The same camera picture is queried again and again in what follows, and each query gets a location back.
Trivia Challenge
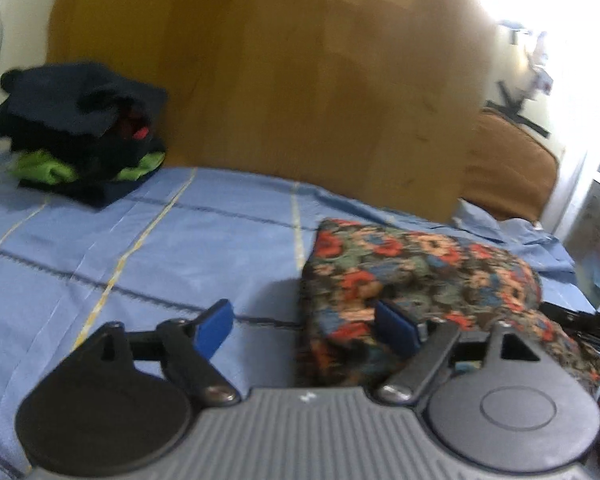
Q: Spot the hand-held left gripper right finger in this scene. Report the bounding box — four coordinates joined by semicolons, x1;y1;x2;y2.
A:
375;300;543;406

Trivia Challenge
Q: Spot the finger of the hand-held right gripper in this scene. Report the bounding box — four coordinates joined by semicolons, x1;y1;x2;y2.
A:
539;301;600;346

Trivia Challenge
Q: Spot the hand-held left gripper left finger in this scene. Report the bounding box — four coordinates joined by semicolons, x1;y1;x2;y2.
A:
86;299;242;407

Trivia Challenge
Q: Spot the floral print garment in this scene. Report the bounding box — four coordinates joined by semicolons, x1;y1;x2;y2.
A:
295;217;600;396

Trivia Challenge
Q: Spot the blue checked bed sheet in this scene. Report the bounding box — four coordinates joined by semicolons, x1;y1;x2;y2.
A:
0;152;596;480

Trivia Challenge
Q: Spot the brown cushion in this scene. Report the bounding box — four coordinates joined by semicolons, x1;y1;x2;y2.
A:
462;109;561;223

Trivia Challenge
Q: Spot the black garment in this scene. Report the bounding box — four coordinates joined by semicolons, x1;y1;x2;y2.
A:
0;105;167;209

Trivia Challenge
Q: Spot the red garment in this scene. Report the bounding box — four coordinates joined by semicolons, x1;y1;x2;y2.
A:
117;110;151;141

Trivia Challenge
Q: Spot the black cross-shaped stand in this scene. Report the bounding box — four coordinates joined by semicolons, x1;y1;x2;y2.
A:
485;80;551;137

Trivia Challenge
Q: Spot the green garment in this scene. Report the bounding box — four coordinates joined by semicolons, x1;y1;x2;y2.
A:
12;150;167;184

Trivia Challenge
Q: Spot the wooden headboard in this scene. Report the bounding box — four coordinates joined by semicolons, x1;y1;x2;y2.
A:
47;0;496;226

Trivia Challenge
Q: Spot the navy blue garment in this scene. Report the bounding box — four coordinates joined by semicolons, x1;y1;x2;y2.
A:
0;62;168;138

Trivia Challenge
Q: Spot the white window frame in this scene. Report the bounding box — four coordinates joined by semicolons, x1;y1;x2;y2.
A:
542;135;600;311

